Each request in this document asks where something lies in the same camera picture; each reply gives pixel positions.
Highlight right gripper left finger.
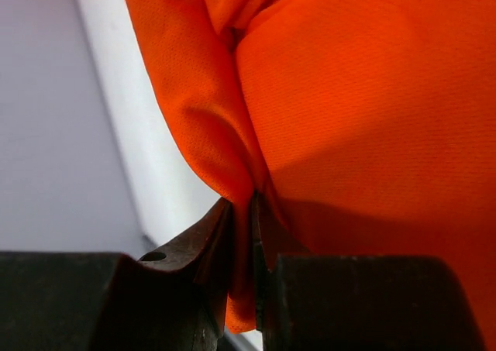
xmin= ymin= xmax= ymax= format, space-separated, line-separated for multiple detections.
xmin=139 ymin=198 xmax=233 ymax=350

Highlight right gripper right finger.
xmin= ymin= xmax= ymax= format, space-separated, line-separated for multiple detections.
xmin=250 ymin=191 xmax=277 ymax=332

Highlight orange t-shirt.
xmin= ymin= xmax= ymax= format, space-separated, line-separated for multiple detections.
xmin=126 ymin=0 xmax=495 ymax=349

